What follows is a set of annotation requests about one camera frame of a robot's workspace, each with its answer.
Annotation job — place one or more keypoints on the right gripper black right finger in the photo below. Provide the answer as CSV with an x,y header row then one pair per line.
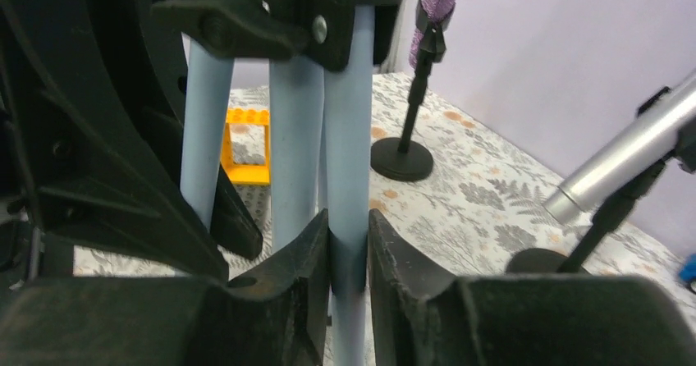
x,y
425,315

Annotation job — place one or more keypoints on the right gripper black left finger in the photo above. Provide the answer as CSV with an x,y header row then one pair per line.
x,y
273,314

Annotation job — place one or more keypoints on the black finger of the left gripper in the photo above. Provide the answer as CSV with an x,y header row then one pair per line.
x,y
95,91

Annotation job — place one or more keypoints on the light blue music stand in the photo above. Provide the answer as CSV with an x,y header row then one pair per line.
x,y
321,54

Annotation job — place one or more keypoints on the silver microphone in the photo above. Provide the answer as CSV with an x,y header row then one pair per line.
x,y
648,138

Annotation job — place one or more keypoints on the orange toy block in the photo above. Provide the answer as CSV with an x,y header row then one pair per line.
x,y
245,154

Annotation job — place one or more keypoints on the blue toy car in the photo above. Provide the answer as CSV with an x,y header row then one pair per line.
x,y
687,274

